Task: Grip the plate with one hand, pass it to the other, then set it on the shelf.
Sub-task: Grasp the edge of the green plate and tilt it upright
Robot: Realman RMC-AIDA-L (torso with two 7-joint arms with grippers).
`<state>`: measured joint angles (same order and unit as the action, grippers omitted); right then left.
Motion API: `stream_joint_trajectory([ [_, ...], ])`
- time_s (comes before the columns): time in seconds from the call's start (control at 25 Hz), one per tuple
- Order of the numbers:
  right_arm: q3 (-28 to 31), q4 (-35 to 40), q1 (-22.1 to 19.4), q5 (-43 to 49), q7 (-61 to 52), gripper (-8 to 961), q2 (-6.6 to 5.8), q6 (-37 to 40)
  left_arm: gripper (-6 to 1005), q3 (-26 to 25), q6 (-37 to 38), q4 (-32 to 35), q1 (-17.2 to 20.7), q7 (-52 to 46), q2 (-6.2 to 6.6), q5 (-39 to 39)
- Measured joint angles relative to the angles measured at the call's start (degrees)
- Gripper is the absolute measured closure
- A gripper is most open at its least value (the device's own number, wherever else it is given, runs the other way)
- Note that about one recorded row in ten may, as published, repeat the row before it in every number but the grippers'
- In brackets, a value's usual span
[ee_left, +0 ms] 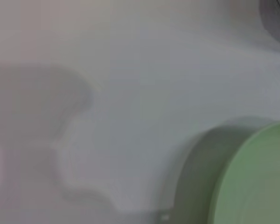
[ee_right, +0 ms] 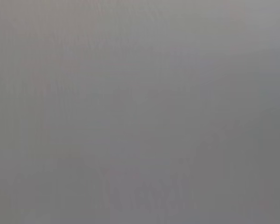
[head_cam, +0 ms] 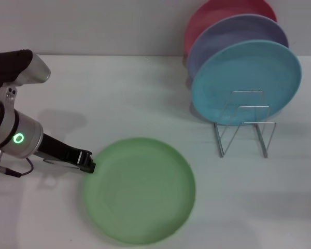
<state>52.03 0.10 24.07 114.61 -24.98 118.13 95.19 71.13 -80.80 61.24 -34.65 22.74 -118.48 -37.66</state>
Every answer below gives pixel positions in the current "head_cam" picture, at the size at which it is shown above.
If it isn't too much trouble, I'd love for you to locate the light blue round plate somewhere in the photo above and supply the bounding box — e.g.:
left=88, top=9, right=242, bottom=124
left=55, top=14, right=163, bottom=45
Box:
left=191, top=39, right=302, bottom=126

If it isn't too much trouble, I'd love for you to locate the purple round plate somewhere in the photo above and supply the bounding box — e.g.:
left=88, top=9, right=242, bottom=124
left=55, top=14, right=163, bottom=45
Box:
left=186, top=14, right=289, bottom=78

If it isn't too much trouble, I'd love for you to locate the metal wire plate rack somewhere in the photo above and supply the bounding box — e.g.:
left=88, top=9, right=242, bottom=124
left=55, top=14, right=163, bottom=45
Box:
left=214, top=90, right=277, bottom=159

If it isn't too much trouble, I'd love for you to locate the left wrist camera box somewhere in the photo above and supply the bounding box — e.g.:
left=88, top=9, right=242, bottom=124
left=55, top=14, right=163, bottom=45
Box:
left=0, top=49, right=51, bottom=89

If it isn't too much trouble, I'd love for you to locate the red round plate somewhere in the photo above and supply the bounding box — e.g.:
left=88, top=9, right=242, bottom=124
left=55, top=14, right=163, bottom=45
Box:
left=183, top=0, right=277, bottom=57

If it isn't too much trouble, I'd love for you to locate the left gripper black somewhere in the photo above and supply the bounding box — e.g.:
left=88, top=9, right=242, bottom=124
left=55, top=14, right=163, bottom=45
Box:
left=38, top=133, right=97, bottom=174

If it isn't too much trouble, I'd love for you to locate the green round plate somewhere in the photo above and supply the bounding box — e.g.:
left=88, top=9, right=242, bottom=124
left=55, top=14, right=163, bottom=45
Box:
left=82, top=137, right=197, bottom=245

